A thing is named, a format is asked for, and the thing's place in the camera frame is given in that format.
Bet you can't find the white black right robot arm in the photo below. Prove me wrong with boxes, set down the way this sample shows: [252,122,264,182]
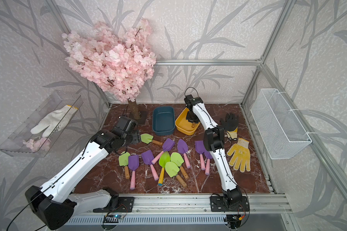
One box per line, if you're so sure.
[184,94,243,210]

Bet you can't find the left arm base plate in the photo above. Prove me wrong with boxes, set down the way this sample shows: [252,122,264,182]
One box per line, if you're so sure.
[93,197,135,213]

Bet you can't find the purple pointed shovel pink handle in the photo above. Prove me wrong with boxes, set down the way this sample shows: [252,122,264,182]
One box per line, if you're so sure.
[177,139,191,168]

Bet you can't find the yellow storage box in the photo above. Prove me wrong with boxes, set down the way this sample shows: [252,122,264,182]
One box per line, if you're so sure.
[175,108,200,136]

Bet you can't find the aluminium front rail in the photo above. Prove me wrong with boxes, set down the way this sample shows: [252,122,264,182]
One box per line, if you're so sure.
[60,193,293,216]

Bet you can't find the green shovel wooden handle front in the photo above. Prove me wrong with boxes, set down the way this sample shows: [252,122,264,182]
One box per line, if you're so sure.
[165,161,188,188]

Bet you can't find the purple square shovel pink handle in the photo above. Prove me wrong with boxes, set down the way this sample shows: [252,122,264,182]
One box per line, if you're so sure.
[151,138,175,164]

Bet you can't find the purple square shovel right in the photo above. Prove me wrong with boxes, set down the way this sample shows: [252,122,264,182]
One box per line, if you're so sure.
[195,141,205,170]

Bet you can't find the left circuit board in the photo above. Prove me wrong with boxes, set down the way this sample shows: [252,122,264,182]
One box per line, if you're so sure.
[103,214,126,223]

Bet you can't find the green shovel yellow handle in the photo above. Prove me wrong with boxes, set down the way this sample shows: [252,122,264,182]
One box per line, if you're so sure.
[158,151,171,186]

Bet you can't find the yellow dotted work glove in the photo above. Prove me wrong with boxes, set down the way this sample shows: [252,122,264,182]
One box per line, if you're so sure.
[227,138,251,172]

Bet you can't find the white wire mesh basket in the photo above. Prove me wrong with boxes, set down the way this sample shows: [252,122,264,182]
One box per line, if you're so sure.
[251,89,312,160]

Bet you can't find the dark teal storage box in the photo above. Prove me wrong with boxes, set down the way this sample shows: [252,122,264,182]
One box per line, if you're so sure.
[152,106,175,136]

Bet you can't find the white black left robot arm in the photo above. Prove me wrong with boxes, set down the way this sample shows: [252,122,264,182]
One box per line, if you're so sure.
[25,116,141,231]

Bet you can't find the pink artificial blossom tree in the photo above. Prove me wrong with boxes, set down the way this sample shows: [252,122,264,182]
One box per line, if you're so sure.
[62,18,156,121]

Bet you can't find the clear acrylic wall box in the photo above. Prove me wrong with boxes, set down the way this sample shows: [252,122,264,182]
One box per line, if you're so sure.
[0,90,83,157]

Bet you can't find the black rubber glove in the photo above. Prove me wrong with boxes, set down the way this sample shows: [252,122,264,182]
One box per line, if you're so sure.
[220,113,239,132]

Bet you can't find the purple square shovel centre left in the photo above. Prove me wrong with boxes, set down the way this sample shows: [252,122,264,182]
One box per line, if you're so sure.
[141,150,159,181]

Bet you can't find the pink blossoms in box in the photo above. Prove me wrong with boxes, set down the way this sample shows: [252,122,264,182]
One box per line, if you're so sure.
[22,137,51,152]

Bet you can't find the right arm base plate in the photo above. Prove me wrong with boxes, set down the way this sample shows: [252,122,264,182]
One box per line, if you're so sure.
[210,194,250,212]

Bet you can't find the white cotton glove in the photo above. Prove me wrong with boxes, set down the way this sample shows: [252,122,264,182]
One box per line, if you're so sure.
[30,105,78,138]

